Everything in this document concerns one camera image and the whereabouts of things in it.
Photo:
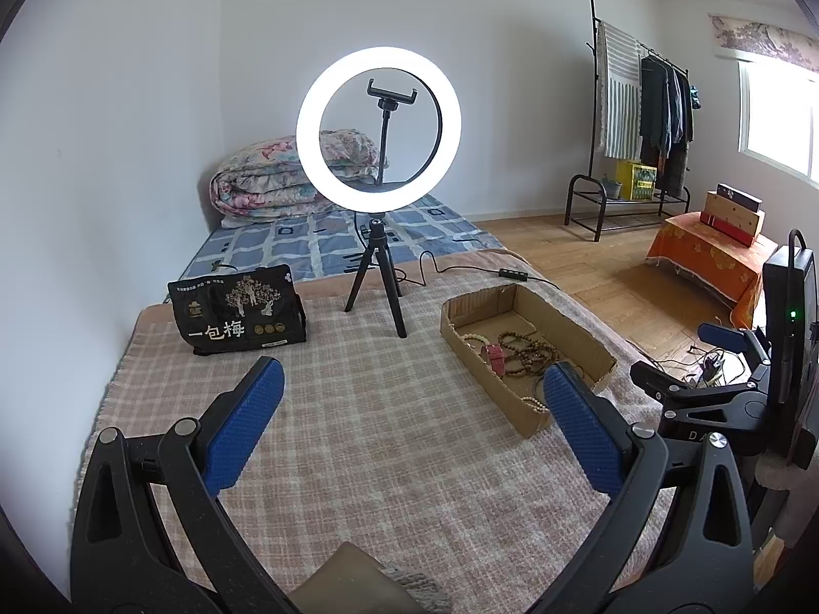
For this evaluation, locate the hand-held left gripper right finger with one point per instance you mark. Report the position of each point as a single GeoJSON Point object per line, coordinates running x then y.
{"type": "Point", "coordinates": [588, 435]}

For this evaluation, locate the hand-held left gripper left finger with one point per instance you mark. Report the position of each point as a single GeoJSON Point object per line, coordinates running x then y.
{"type": "Point", "coordinates": [249, 422]}

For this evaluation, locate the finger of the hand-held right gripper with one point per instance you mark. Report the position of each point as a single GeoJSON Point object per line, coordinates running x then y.
{"type": "Point", "coordinates": [665, 387]}
{"type": "Point", "coordinates": [723, 336]}

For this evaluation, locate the orange cloth covered table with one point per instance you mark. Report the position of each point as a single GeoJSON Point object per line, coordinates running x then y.
{"type": "Point", "coordinates": [697, 256]}

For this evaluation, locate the red flat box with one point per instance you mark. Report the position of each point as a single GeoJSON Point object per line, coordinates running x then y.
{"type": "Point", "coordinates": [726, 233]}

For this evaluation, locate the beige plaid blanket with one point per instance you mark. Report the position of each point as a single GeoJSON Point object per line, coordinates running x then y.
{"type": "Point", "coordinates": [352, 428]}

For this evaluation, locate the black snack bag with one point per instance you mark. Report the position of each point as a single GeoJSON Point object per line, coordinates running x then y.
{"type": "Point", "coordinates": [237, 313]}

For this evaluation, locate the dark flat box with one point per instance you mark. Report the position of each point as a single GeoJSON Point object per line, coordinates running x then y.
{"type": "Point", "coordinates": [739, 197]}

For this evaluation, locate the yellow crate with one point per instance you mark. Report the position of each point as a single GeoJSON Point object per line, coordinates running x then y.
{"type": "Point", "coordinates": [636, 180]}

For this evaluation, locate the blue patchwork bedsheet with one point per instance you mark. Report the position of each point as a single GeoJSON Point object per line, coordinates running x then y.
{"type": "Point", "coordinates": [294, 249]}

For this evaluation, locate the grey-brown cloth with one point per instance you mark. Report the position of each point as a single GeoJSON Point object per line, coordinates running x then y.
{"type": "Point", "coordinates": [358, 579]}

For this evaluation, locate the black tripod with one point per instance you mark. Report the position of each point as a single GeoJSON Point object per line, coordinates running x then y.
{"type": "Point", "coordinates": [377, 249]}

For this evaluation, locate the window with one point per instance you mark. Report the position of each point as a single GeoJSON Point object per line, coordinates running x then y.
{"type": "Point", "coordinates": [787, 115]}

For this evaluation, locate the blue denim hanging jacket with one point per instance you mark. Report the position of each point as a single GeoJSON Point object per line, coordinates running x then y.
{"type": "Point", "coordinates": [673, 109]}

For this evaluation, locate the black hanging garment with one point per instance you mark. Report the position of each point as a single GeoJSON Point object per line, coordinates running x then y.
{"type": "Point", "coordinates": [686, 102]}

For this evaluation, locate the folded floral quilt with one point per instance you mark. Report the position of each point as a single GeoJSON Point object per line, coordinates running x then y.
{"type": "Point", "coordinates": [256, 185]}

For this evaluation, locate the dark green hanging jacket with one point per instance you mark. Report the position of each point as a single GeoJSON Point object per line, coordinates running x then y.
{"type": "Point", "coordinates": [652, 109]}

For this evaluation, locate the striped hanging cloth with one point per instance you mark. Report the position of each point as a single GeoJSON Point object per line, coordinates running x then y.
{"type": "Point", "coordinates": [620, 96]}

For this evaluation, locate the floral curtain valance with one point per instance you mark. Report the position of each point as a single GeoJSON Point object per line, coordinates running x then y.
{"type": "Point", "coordinates": [761, 35]}

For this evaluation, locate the black phone holder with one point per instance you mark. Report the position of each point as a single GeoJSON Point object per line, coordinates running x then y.
{"type": "Point", "coordinates": [386, 141]}

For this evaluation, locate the black clothes rack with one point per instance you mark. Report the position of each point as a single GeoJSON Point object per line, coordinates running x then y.
{"type": "Point", "coordinates": [593, 13]}

